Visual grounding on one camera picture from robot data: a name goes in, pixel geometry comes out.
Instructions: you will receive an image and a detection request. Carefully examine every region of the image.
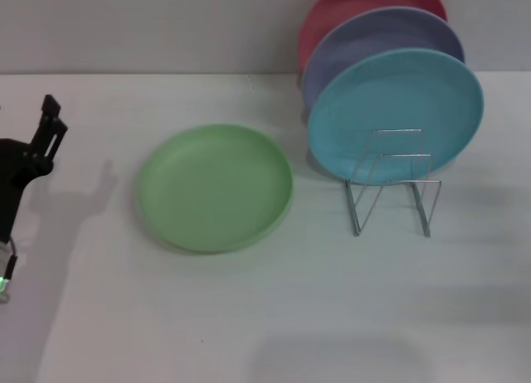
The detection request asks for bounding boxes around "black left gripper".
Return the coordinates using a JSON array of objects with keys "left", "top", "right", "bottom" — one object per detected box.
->
[{"left": 0, "top": 94, "right": 69, "bottom": 244}]

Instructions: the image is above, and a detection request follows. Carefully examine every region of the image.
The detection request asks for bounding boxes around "green plate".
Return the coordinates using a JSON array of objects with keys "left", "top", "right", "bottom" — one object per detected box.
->
[{"left": 137, "top": 124, "right": 295, "bottom": 255}]

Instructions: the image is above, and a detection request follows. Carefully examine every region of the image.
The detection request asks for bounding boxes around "red plate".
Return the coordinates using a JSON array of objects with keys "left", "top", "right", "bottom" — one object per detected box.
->
[{"left": 297, "top": 0, "right": 448, "bottom": 75}]

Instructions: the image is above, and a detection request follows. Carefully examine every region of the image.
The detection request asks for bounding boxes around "purple plate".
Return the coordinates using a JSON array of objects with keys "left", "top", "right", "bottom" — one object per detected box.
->
[{"left": 301, "top": 6, "right": 465, "bottom": 110}]

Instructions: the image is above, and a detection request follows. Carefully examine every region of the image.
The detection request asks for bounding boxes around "blue plate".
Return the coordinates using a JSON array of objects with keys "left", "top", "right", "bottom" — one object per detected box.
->
[{"left": 306, "top": 47, "right": 485, "bottom": 184}]

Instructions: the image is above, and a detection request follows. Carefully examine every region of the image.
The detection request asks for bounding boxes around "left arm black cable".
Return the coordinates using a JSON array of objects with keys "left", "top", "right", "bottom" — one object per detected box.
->
[{"left": 3, "top": 235, "right": 19, "bottom": 283}]

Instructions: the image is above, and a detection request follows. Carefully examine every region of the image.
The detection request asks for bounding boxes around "metal wire dish rack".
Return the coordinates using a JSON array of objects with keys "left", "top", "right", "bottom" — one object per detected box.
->
[{"left": 343, "top": 128, "right": 442, "bottom": 238}]

